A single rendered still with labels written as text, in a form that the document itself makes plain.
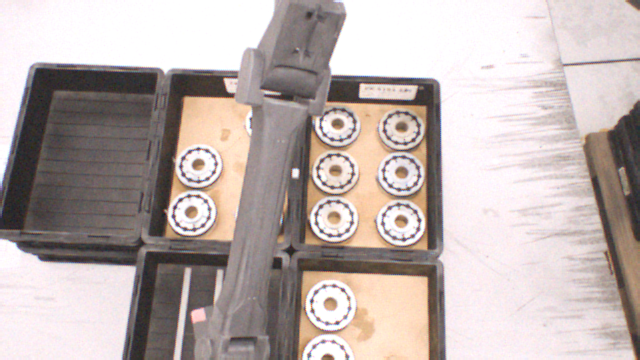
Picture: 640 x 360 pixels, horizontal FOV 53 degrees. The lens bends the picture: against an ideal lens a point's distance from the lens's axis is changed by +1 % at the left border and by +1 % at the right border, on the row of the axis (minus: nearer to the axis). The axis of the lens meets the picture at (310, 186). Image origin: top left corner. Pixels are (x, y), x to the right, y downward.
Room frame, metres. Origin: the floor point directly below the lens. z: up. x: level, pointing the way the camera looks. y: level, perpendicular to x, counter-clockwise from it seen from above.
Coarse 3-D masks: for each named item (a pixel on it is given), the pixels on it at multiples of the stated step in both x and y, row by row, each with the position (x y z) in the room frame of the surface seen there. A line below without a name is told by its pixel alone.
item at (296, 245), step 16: (336, 80) 0.70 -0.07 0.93; (352, 80) 0.69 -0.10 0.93; (368, 80) 0.69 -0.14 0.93; (384, 80) 0.69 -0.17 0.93; (400, 80) 0.70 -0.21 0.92; (416, 80) 0.69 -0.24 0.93; (432, 80) 0.69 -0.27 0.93; (304, 128) 0.58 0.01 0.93; (304, 144) 0.55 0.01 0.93; (416, 256) 0.30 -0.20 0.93; (432, 256) 0.30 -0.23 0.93
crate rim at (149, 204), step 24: (168, 72) 0.73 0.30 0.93; (192, 72) 0.73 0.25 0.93; (216, 72) 0.73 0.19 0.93; (168, 96) 0.67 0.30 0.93; (288, 192) 0.44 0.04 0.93; (144, 216) 0.40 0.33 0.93; (288, 216) 0.39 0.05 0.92; (144, 240) 0.35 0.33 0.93; (168, 240) 0.35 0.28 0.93; (216, 240) 0.35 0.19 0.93; (288, 240) 0.34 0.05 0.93
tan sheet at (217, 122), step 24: (192, 120) 0.66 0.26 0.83; (216, 120) 0.66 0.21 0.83; (240, 120) 0.66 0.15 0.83; (192, 144) 0.60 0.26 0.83; (216, 144) 0.60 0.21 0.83; (240, 144) 0.60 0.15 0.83; (240, 168) 0.54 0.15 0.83; (216, 192) 0.49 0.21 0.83; (240, 192) 0.48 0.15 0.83; (192, 216) 0.43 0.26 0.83
